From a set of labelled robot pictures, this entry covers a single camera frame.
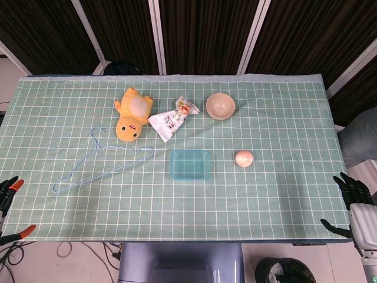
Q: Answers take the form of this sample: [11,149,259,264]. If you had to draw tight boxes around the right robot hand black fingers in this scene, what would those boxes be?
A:
[320,172,377,258]

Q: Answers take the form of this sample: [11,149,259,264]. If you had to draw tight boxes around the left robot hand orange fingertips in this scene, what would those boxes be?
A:
[0,176,37,246]

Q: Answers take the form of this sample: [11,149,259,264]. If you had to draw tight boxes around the clear plastic container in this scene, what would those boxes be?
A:
[170,150,210,181]

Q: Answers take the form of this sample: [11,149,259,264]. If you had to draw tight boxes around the blue plastic container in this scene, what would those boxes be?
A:
[170,149,211,182]

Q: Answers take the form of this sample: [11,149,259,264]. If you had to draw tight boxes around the person in grey clothing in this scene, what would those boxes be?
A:
[337,106,377,169]

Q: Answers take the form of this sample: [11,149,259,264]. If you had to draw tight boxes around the black waste bin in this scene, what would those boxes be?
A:
[254,257,316,283]

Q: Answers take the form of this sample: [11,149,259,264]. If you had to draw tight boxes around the green checked tablecloth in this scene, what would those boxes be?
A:
[0,75,354,243]

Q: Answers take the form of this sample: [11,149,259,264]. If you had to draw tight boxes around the pink peach ball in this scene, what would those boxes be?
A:
[234,150,254,168]

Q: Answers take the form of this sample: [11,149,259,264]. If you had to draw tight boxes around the yellow plush chick toy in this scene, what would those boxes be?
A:
[114,87,154,143]

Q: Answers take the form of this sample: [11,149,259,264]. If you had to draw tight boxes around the black bag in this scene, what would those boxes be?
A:
[103,61,145,76]

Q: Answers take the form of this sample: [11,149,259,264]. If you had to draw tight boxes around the white snack bag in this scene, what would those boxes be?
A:
[147,96,200,144]

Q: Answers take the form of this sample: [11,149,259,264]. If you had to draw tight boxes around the blue-grey robot torso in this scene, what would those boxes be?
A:
[117,242,245,283]

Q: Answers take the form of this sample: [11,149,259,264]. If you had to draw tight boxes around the beige bowl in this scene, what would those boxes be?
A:
[206,93,236,121]

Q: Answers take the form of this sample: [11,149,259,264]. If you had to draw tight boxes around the dark folding partition screen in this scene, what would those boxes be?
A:
[0,0,377,127]

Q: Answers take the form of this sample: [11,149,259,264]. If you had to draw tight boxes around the black floor cable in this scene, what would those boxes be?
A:
[0,243,33,283]

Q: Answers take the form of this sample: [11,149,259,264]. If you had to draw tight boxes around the grey floor cable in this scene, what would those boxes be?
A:
[57,241,74,258]

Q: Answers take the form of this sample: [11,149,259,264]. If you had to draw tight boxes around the light blue wire hanger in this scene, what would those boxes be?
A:
[52,126,154,194]

